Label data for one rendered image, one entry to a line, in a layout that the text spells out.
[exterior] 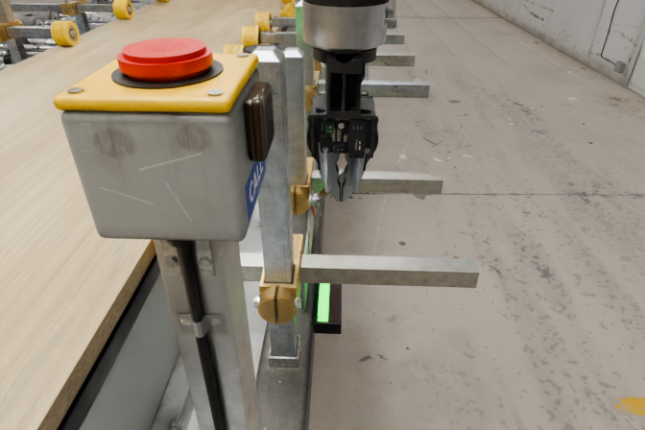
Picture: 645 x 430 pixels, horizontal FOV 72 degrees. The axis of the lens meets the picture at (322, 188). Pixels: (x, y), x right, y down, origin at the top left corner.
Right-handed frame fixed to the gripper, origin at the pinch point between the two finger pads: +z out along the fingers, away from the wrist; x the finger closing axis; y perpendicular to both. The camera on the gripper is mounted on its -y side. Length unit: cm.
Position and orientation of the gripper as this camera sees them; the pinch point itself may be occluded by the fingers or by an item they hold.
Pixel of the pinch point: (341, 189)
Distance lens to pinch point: 61.6
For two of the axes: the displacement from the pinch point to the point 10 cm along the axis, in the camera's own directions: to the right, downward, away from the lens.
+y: -0.4, 5.2, -8.5
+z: 0.0, 8.6, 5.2
